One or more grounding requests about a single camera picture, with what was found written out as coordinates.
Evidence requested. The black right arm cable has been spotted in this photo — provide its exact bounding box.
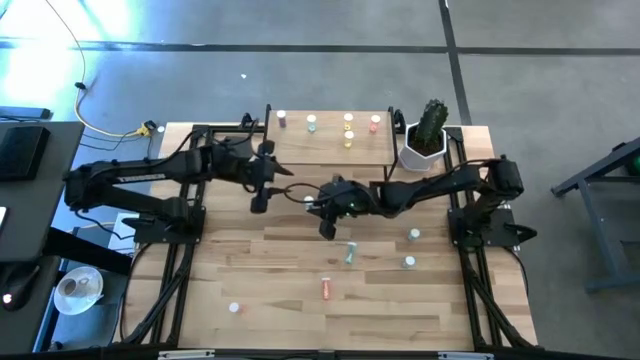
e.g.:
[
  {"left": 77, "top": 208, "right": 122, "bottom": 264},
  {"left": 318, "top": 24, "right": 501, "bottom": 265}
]
[{"left": 283, "top": 181, "right": 324, "bottom": 205}]

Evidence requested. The black computer mouse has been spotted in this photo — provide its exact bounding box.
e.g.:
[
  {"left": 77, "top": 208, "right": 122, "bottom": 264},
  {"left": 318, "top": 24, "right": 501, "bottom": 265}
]
[{"left": 0, "top": 262, "right": 41, "bottom": 312}]

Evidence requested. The green cactus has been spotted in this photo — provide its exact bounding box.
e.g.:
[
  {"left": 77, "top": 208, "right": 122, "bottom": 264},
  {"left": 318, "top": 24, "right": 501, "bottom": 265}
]
[{"left": 413, "top": 98, "right": 450, "bottom": 151}]

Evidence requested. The white hexagonal plant pot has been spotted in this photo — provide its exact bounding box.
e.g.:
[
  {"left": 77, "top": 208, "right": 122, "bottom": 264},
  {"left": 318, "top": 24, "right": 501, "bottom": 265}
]
[{"left": 398, "top": 121, "right": 448, "bottom": 173}]

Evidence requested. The wooden shelf black metal frame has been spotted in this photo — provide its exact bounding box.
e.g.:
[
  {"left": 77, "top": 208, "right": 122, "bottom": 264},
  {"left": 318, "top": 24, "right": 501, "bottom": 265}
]
[{"left": 260, "top": 103, "right": 400, "bottom": 185}]

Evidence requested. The dark grey desk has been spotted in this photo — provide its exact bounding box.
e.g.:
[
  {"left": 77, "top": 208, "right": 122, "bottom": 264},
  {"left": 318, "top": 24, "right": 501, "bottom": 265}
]
[{"left": 0, "top": 119, "right": 134, "bottom": 354}]

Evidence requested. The yellow floor cable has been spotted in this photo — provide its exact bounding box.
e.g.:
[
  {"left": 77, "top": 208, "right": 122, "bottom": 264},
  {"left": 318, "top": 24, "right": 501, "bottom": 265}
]
[{"left": 44, "top": 0, "right": 151, "bottom": 139}]

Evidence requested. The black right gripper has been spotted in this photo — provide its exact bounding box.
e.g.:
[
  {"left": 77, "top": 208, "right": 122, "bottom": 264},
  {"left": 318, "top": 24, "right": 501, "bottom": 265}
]
[{"left": 305, "top": 173, "right": 384, "bottom": 242}]

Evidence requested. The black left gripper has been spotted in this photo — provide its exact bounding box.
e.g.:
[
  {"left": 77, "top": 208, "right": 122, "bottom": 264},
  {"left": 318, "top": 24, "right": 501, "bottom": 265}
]
[{"left": 219, "top": 139, "right": 296, "bottom": 215}]

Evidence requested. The black keyboard device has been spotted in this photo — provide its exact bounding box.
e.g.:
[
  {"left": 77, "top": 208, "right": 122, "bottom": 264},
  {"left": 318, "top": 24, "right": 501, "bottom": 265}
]
[{"left": 0, "top": 125, "right": 51, "bottom": 183}]

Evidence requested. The black aluminium table frame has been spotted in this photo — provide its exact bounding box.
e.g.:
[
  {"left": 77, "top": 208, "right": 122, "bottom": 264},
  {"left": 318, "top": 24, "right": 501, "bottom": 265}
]
[{"left": 112, "top": 122, "right": 539, "bottom": 360}]

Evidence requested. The grey metal stand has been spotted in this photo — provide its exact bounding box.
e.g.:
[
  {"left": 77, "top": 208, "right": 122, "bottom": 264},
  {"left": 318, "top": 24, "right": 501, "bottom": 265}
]
[{"left": 549, "top": 137, "right": 640, "bottom": 294}]

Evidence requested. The silver frame bracket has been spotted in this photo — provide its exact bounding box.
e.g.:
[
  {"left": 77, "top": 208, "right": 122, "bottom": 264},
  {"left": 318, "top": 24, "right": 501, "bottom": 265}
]
[
  {"left": 158, "top": 349, "right": 216, "bottom": 360},
  {"left": 438, "top": 351, "right": 495, "bottom": 360}
]

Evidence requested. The dark flat device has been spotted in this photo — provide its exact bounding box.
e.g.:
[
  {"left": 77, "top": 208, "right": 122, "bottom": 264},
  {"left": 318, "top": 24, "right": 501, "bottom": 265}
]
[{"left": 0, "top": 105, "right": 54, "bottom": 121}]

